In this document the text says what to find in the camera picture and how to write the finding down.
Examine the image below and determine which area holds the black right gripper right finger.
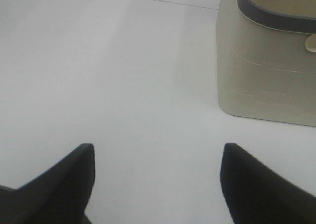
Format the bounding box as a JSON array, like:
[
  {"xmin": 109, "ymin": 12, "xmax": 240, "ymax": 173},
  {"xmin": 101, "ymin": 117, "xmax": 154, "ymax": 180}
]
[{"xmin": 220, "ymin": 143, "xmax": 316, "ymax": 224}]

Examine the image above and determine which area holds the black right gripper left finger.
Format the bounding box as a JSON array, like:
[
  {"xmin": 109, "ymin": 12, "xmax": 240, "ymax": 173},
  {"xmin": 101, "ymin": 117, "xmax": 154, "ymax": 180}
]
[{"xmin": 0, "ymin": 143, "xmax": 95, "ymax": 224}]

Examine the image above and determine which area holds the beige basket with grey rim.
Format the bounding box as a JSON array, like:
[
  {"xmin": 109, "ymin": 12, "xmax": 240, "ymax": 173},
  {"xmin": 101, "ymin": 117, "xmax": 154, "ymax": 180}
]
[{"xmin": 216, "ymin": 0, "xmax": 316, "ymax": 126}]

